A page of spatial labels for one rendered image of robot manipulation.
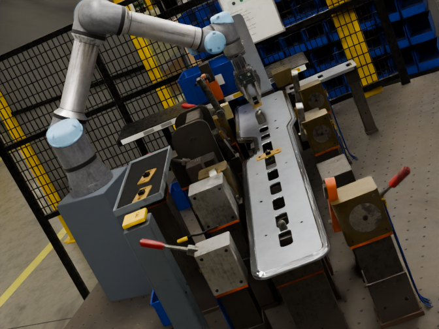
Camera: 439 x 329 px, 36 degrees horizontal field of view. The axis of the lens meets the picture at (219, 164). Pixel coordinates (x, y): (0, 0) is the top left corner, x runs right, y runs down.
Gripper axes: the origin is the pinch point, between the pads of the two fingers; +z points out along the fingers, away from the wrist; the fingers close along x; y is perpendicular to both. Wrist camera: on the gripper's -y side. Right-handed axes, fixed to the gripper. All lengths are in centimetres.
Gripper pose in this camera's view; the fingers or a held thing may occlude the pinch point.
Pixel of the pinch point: (255, 100)
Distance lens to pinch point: 259.5
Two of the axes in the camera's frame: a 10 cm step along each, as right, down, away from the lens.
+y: 0.0, 3.7, -9.3
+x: 9.2, -3.6, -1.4
